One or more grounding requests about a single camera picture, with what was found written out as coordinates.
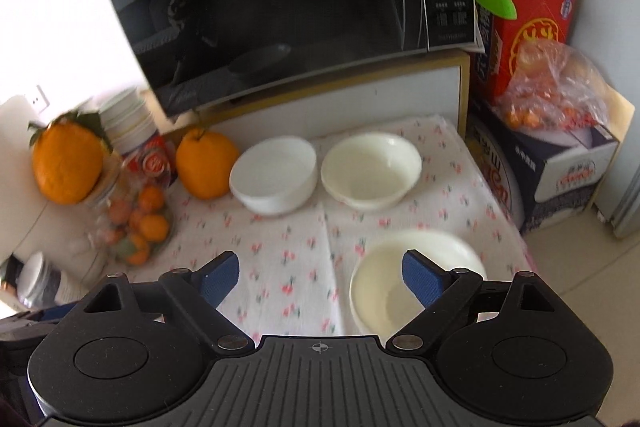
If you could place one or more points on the cream bowl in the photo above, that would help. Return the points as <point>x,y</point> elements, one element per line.
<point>370,172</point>
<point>380,287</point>

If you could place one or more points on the white wall socket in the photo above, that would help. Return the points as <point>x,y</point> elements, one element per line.
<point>38,99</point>

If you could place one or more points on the black microwave oven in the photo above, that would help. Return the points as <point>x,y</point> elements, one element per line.
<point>280,2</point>

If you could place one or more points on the cherry print tablecloth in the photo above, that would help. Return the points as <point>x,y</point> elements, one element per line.
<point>285,247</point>

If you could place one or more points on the glass jar of small oranges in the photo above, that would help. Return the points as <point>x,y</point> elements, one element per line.
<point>135,217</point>

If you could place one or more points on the grey metal cabinet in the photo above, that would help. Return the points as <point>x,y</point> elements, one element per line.
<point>622,167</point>

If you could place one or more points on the large orange with leaves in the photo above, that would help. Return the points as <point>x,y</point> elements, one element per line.
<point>67,162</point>

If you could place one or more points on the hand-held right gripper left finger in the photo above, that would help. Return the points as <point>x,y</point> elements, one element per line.
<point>220,279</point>

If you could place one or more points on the clear plastic bag of snacks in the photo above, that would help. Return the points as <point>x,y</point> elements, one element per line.
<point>555,97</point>

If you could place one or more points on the stack of white bowls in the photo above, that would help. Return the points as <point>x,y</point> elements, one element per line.
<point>127,122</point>

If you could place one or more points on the red cardboard box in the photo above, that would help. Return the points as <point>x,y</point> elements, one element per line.
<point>540,2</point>

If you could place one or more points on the white bowl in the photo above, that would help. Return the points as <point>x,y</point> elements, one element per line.
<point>272,177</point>

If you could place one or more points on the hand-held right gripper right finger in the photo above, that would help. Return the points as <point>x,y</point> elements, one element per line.
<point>422,279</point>

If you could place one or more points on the blue and white cardboard box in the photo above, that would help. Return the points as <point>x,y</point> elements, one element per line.
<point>550,177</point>

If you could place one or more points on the clear jar with dark contents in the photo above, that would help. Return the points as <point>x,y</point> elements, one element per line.
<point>45,282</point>

